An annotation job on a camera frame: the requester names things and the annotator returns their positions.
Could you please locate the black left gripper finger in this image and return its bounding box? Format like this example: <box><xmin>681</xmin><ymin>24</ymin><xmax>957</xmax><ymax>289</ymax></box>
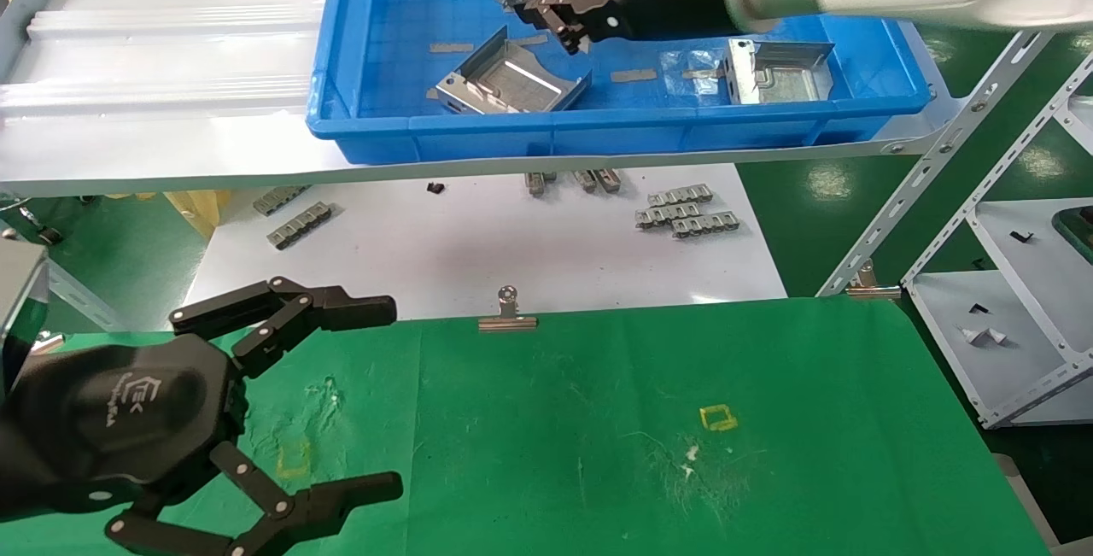
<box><xmin>105</xmin><ymin>441</ymin><xmax>404</xmax><ymax>556</ymax></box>
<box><xmin>169</xmin><ymin>277</ymin><xmax>398</xmax><ymax>379</ymax></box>

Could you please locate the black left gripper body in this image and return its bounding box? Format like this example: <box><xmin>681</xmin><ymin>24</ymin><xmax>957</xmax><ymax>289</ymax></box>
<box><xmin>0</xmin><ymin>336</ymin><xmax>249</xmax><ymax>515</ymax></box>

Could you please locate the clear plastic film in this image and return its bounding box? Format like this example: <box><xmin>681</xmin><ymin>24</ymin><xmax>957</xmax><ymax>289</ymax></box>
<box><xmin>658</xmin><ymin>48</ymin><xmax>727</xmax><ymax>97</ymax></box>

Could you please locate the silver binder clip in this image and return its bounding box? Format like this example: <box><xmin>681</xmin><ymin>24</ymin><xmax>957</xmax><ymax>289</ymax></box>
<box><xmin>845</xmin><ymin>259</ymin><xmax>903</xmax><ymax>301</ymax></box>
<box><xmin>478</xmin><ymin>285</ymin><xmax>539</xmax><ymax>333</ymax></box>

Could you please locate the green table mat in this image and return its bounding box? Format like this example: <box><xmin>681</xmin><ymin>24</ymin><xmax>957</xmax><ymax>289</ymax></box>
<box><xmin>0</xmin><ymin>296</ymin><xmax>1053</xmax><ymax>556</ymax></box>

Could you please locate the grey metal shelf tray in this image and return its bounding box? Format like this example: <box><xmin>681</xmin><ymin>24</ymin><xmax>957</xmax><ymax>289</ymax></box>
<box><xmin>0</xmin><ymin>0</ymin><xmax>966</xmax><ymax>198</ymax></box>

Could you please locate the perforated grey angle bar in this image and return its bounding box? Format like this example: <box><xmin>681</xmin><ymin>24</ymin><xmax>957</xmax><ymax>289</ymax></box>
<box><xmin>903</xmin><ymin>52</ymin><xmax>1093</xmax><ymax>284</ymax></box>
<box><xmin>818</xmin><ymin>26</ymin><xmax>1055</xmax><ymax>297</ymax></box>

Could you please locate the dark tray edge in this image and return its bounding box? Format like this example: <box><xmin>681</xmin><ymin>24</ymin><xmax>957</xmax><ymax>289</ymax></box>
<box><xmin>1052</xmin><ymin>206</ymin><xmax>1093</xmax><ymax>265</ymax></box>

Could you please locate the white metal side shelf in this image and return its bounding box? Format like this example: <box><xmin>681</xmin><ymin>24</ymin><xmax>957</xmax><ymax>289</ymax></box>
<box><xmin>903</xmin><ymin>95</ymin><xmax>1093</xmax><ymax>430</ymax></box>

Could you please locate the grey metal frame bar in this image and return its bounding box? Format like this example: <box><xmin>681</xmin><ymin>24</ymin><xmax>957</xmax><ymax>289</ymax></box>
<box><xmin>47</xmin><ymin>261</ymin><xmax>129</xmax><ymax>333</ymax></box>

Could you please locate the small folded sheet-metal bracket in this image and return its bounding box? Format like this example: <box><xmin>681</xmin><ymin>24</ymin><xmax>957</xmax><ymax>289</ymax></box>
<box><xmin>724</xmin><ymin>39</ymin><xmax>835</xmax><ymax>106</ymax></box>

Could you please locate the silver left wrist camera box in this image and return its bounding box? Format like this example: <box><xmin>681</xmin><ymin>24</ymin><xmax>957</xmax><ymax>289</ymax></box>
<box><xmin>0</xmin><ymin>240</ymin><xmax>50</xmax><ymax>395</ymax></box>

